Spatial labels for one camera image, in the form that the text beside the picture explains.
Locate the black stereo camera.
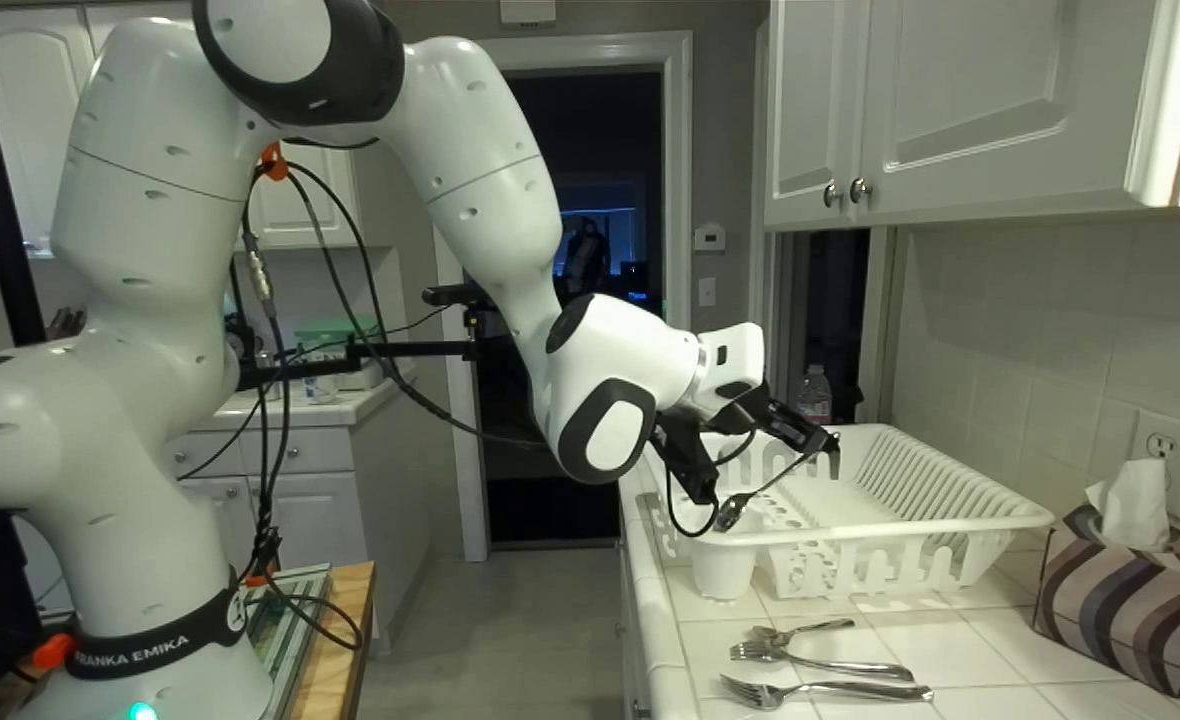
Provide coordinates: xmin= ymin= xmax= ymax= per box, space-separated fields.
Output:
xmin=422 ymin=275 xmax=503 ymax=338

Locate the striped tissue box cover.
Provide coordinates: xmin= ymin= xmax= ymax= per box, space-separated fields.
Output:
xmin=1030 ymin=502 xmax=1180 ymax=701

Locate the clear plastic water bottle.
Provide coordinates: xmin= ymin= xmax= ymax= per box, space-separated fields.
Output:
xmin=801 ymin=359 xmax=836 ymax=430

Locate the white utensil cup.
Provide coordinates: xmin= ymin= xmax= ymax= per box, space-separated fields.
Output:
xmin=672 ymin=512 xmax=770 ymax=604

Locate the black cable with silver connector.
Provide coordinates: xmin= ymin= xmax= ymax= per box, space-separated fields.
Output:
xmin=171 ymin=172 xmax=366 ymax=656

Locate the white wall outlet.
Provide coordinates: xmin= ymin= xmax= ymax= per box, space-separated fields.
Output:
xmin=1128 ymin=409 xmax=1180 ymax=517

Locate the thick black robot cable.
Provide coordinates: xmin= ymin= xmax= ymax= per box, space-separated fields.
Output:
xmin=263 ymin=158 xmax=753 ymax=542

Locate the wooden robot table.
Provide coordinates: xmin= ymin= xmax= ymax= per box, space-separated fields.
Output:
xmin=278 ymin=558 xmax=378 ymax=720

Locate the grey metal base plate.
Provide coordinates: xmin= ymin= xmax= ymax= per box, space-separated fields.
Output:
xmin=238 ymin=565 xmax=336 ymax=675

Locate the white background base cabinet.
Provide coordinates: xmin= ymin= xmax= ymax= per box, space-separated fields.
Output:
xmin=164 ymin=378 xmax=418 ymax=632

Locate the white plastic dish rack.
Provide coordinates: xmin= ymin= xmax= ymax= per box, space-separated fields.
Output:
xmin=636 ymin=421 xmax=1059 ymax=604

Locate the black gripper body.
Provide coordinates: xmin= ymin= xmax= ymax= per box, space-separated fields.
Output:
xmin=706 ymin=382 xmax=788 ymax=443

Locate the white upper cabinet door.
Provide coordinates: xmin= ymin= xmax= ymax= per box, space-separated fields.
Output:
xmin=862 ymin=0 xmax=1172 ymax=226
xmin=759 ymin=0 xmax=875 ymax=231

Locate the white door frame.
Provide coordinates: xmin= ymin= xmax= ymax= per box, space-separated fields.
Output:
xmin=422 ymin=27 xmax=699 ymax=565

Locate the orange clamp handle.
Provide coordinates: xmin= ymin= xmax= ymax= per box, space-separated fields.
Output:
xmin=18 ymin=632 xmax=79 ymax=675

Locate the silver fork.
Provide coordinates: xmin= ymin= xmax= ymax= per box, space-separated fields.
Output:
xmin=715 ymin=452 xmax=809 ymax=523
xmin=728 ymin=632 xmax=918 ymax=685

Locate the orange cable clip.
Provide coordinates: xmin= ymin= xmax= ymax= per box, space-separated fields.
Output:
xmin=252 ymin=139 xmax=291 ymax=183

